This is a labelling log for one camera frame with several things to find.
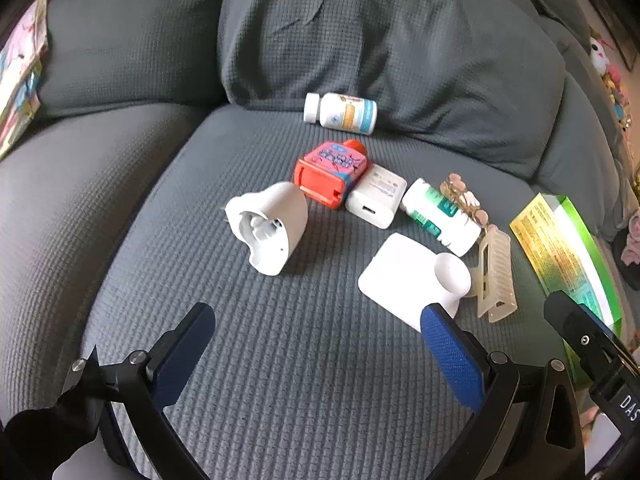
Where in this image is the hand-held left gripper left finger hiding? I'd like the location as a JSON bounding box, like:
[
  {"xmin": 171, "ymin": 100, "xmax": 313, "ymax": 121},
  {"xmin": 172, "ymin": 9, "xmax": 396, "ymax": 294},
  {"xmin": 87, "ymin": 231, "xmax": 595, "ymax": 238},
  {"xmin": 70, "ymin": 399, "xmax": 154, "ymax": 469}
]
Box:
[{"xmin": 62, "ymin": 303, "xmax": 217, "ymax": 480}]

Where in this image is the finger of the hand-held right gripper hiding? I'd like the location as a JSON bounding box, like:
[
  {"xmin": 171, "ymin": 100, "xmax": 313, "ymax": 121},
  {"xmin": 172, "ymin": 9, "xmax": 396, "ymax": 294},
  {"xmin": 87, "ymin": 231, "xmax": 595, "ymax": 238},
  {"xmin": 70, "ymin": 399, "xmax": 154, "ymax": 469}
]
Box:
[{"xmin": 544, "ymin": 290, "xmax": 628, "ymax": 386}]

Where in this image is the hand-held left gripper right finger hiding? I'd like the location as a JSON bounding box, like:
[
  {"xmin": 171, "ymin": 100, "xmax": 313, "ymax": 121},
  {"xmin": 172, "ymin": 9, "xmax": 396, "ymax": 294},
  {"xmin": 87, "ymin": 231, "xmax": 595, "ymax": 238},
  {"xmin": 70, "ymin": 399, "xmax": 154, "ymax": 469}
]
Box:
[{"xmin": 421, "ymin": 304, "xmax": 586, "ymax": 480}]

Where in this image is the white USB wall charger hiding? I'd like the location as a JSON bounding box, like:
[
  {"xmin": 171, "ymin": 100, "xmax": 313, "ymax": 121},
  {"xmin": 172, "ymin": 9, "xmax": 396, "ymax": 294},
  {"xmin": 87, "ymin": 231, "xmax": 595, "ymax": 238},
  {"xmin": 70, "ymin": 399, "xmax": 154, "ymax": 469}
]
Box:
[{"xmin": 346, "ymin": 163, "xmax": 408, "ymax": 231}]

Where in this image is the white bottle orange blue label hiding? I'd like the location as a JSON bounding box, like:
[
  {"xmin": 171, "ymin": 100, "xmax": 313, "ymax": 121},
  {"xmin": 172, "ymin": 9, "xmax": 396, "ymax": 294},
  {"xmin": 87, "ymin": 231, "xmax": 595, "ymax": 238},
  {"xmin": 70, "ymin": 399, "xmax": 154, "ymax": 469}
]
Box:
[{"xmin": 303, "ymin": 92, "xmax": 378, "ymax": 136}]

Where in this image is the grey sofa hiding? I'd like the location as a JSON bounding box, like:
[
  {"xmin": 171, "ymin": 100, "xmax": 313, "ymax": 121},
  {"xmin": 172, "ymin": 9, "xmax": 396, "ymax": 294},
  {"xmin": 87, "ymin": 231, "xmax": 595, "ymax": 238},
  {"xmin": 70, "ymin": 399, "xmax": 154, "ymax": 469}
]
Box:
[{"xmin": 0, "ymin": 0, "xmax": 640, "ymax": 480}]

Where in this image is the green yellow cardboard box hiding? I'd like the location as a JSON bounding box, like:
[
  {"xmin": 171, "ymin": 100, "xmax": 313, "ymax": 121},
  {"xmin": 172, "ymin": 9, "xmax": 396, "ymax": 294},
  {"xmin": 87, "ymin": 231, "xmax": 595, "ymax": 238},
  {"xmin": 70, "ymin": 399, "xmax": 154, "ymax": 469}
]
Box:
[{"xmin": 509, "ymin": 193, "xmax": 626, "ymax": 391}]

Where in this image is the translucent beige claw hair clip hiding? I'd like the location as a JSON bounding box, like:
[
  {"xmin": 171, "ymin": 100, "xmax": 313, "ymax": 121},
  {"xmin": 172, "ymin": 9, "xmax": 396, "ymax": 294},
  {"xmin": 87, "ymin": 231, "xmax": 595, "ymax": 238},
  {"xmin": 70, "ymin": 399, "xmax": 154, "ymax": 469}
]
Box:
[{"xmin": 471, "ymin": 227, "xmax": 518, "ymax": 318}]

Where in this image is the white square holder with cup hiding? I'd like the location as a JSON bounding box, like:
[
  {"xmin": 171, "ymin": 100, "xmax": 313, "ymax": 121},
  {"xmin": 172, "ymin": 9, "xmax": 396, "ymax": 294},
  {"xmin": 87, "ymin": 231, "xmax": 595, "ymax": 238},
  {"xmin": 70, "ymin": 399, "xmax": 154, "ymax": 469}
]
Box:
[{"xmin": 358, "ymin": 233, "xmax": 473, "ymax": 333}]

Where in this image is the pink cloth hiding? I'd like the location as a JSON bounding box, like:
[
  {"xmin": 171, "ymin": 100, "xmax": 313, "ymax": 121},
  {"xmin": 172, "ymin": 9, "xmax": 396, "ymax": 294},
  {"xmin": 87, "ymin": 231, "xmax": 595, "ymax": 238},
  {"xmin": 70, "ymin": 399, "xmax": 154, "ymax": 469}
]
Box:
[{"xmin": 620, "ymin": 205, "xmax": 640, "ymax": 291}]

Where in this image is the white bottle green label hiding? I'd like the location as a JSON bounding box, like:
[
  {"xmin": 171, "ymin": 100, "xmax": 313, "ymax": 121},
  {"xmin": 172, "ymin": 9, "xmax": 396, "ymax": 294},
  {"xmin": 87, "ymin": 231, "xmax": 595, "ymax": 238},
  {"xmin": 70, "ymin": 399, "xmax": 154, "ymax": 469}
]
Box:
[{"xmin": 401, "ymin": 178, "xmax": 482, "ymax": 257}]

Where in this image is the beige flower hair clip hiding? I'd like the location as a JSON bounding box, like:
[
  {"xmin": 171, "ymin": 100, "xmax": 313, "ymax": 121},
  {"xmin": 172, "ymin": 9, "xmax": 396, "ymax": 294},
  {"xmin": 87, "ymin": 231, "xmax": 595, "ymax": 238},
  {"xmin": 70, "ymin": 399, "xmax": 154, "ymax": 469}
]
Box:
[{"xmin": 440, "ymin": 173, "xmax": 496, "ymax": 233}]

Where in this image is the white cone-shaped plug device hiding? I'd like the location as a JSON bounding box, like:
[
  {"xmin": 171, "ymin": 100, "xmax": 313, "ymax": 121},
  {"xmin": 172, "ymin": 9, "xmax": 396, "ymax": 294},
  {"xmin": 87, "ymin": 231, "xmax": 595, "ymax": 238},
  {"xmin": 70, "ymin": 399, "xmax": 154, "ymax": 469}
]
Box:
[{"xmin": 224, "ymin": 181, "xmax": 309, "ymax": 276}]

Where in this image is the grey sofa back cushion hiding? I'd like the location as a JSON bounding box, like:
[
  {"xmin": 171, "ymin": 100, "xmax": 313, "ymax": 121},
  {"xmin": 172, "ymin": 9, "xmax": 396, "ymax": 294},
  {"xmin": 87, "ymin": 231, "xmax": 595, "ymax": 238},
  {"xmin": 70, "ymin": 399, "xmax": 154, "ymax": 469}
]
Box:
[
  {"xmin": 217, "ymin": 0, "xmax": 566, "ymax": 181},
  {"xmin": 37, "ymin": 0, "xmax": 236, "ymax": 121},
  {"xmin": 535, "ymin": 15, "xmax": 631, "ymax": 241}
]

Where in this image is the pile of colourful small toys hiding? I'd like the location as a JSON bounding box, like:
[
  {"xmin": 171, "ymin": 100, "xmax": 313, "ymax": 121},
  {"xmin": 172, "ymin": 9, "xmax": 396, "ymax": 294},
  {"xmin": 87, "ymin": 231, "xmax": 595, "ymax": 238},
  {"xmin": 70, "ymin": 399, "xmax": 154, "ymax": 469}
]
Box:
[{"xmin": 600, "ymin": 67, "xmax": 636, "ymax": 131}]

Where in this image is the pink red toy bottle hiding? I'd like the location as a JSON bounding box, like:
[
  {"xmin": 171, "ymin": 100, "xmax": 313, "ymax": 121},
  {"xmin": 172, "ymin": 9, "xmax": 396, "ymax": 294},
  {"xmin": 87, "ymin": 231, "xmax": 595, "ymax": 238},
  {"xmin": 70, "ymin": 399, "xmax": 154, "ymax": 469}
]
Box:
[{"xmin": 293, "ymin": 140, "xmax": 371, "ymax": 211}]

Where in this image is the white pink plush toy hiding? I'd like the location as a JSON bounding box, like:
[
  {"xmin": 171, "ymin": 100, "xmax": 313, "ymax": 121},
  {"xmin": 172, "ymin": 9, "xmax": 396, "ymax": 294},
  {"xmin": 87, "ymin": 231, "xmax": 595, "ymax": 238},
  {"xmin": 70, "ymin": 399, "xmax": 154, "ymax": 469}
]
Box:
[{"xmin": 587, "ymin": 30, "xmax": 613, "ymax": 73}]

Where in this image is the dark picture frame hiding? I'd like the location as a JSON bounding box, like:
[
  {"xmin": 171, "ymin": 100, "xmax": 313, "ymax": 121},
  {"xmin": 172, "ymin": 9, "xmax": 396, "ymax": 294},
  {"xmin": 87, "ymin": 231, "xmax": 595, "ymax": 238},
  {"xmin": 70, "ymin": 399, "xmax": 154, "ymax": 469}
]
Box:
[{"xmin": 587, "ymin": 0, "xmax": 636, "ymax": 71}]

